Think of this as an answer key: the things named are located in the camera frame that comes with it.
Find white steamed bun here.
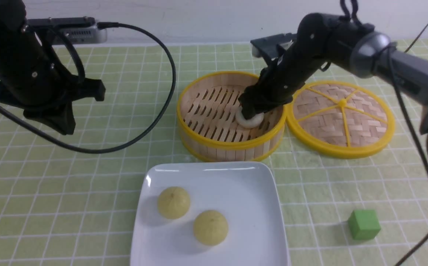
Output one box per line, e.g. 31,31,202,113
235,106,264,129

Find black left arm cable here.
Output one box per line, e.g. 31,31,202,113
0,22,177,154

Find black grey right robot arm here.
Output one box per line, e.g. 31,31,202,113
236,13,428,154

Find woven steamer lid yellow rim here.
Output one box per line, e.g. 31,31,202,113
285,81,396,159

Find green cube block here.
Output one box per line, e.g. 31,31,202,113
347,209,381,241

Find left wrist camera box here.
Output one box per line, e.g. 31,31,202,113
27,17,108,44

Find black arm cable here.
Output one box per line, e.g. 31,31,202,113
386,44,428,266
0,22,177,154

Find bamboo steamer basket yellow rims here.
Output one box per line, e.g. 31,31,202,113
177,71,286,162

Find yellow steamed bun right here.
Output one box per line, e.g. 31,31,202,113
193,210,229,246

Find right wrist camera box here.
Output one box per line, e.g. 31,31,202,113
250,33,297,64

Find yellow steamed bun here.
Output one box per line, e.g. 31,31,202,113
157,187,191,219
193,210,229,246

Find yellow steamed bun left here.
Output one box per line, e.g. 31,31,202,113
157,187,191,219

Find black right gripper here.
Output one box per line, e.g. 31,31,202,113
239,35,326,119

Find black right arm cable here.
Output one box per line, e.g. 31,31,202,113
386,44,428,266

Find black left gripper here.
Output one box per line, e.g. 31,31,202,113
0,68,106,135

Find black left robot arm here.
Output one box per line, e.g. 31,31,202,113
0,0,106,135

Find green checkered tablecloth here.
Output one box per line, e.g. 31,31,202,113
0,43,428,266

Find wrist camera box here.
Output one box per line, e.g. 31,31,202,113
27,17,108,44
250,33,297,64

